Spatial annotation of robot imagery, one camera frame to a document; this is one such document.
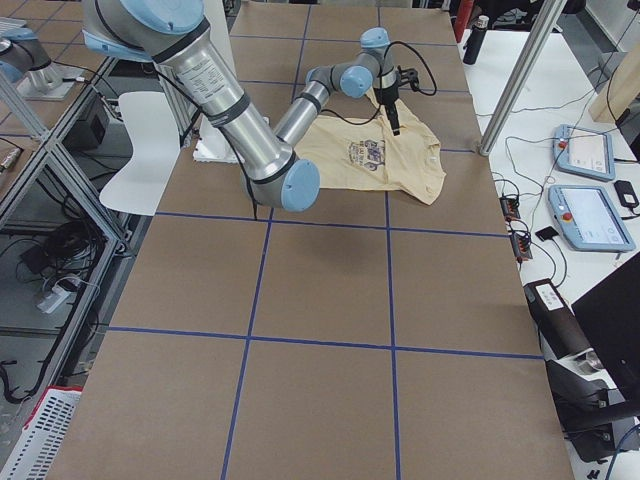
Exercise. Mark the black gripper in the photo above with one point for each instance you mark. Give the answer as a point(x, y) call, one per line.
point(387, 95)

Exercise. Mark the cream long-sleeve printed shirt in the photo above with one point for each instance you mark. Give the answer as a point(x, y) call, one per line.
point(371, 158)

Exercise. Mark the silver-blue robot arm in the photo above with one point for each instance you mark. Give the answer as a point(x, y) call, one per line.
point(176, 34)

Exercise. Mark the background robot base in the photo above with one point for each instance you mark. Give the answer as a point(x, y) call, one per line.
point(26, 63)

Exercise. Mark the black water bottle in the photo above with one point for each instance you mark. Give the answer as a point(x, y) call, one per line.
point(475, 40)

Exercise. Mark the orange terminal board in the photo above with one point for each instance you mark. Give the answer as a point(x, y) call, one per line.
point(521, 246)
point(510, 208)

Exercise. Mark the far blue teach pendant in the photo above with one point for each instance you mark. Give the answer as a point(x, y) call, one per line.
point(584, 152)

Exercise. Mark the blue teach pendant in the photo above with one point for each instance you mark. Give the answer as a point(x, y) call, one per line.
point(588, 220)
point(584, 152)

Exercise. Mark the near blue teach pendant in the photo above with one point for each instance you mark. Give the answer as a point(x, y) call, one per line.
point(588, 220)

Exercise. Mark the white plastic chair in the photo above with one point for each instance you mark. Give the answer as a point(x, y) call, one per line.
point(139, 185)

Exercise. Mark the black power adapter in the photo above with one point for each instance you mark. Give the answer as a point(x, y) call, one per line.
point(626, 194)

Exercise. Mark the black monitor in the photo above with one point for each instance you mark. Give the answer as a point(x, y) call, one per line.
point(608, 315)

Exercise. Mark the white power strip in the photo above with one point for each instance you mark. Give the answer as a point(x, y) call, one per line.
point(57, 295)

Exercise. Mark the white perforated basket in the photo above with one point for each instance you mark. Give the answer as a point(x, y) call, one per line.
point(43, 434)

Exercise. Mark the aluminium frame post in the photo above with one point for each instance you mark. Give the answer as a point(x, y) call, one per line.
point(530, 52)

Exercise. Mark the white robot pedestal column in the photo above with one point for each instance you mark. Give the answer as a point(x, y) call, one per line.
point(212, 146)

